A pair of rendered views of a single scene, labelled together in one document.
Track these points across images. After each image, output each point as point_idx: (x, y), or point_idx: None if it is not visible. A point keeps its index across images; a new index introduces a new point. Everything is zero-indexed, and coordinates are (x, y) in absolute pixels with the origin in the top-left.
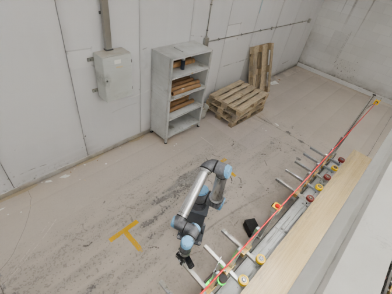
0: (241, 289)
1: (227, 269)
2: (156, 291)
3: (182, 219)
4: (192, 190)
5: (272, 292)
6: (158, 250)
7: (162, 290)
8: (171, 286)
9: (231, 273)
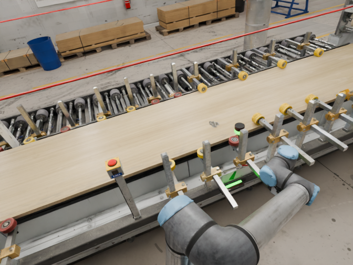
0: (196, 177)
1: (214, 170)
2: (282, 264)
3: (297, 182)
4: (282, 209)
5: (179, 138)
6: None
7: (272, 263)
8: (260, 264)
9: (211, 166)
